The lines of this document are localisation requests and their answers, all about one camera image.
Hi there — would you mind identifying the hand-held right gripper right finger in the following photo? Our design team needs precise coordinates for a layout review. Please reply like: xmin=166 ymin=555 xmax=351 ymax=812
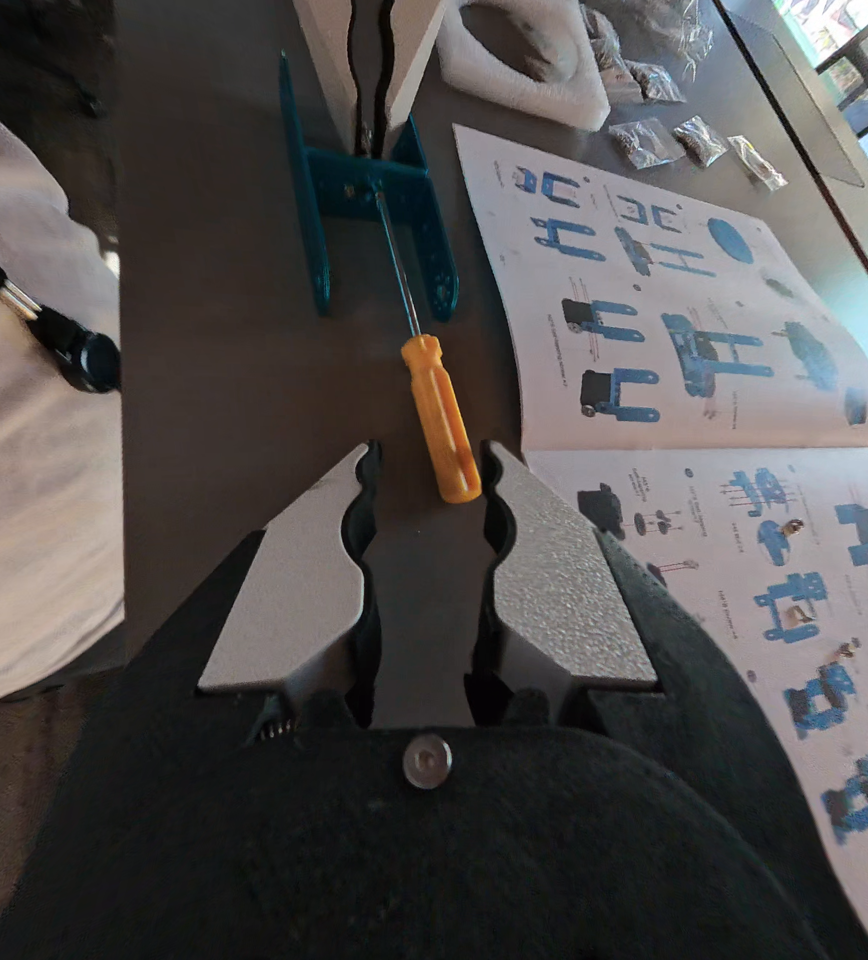
xmin=466 ymin=438 xmax=660 ymax=727

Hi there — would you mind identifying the dark desk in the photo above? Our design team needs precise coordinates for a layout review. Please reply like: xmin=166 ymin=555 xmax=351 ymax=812
xmin=115 ymin=0 xmax=868 ymax=960

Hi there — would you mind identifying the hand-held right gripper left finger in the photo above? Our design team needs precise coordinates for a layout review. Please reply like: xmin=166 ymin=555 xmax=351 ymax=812
xmin=196 ymin=441 xmax=382 ymax=729

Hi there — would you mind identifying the black lanyard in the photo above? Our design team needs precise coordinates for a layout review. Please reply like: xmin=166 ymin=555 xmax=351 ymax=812
xmin=0 ymin=225 xmax=121 ymax=395

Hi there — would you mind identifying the black chair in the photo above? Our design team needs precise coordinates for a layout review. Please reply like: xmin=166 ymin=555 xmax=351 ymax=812
xmin=816 ymin=21 xmax=868 ymax=136

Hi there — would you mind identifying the yellow handle screwdriver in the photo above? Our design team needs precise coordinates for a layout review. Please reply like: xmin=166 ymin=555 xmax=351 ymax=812
xmin=374 ymin=187 xmax=483 ymax=505

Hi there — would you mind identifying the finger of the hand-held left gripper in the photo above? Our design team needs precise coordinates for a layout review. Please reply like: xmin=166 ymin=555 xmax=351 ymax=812
xmin=374 ymin=0 xmax=450 ymax=159
xmin=291 ymin=0 xmax=369 ymax=157

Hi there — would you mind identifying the blue metal bracket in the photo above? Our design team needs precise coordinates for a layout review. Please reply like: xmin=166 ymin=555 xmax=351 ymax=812
xmin=278 ymin=51 xmax=461 ymax=325

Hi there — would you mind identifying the small clear parts bag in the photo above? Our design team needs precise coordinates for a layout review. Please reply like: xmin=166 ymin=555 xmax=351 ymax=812
xmin=728 ymin=135 xmax=789 ymax=191
xmin=674 ymin=116 xmax=729 ymax=165
xmin=580 ymin=3 xmax=631 ymax=78
xmin=625 ymin=60 xmax=686 ymax=105
xmin=608 ymin=116 xmax=686 ymax=170

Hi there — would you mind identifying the printed assembly manual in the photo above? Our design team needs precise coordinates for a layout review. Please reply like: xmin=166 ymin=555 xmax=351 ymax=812
xmin=452 ymin=123 xmax=868 ymax=939

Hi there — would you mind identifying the white foam insert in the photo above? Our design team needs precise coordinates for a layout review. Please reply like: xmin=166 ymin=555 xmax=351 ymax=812
xmin=434 ymin=0 xmax=613 ymax=135

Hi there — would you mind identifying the person's white shirt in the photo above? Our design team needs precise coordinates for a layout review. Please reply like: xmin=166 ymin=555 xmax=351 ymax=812
xmin=0 ymin=45 xmax=126 ymax=714

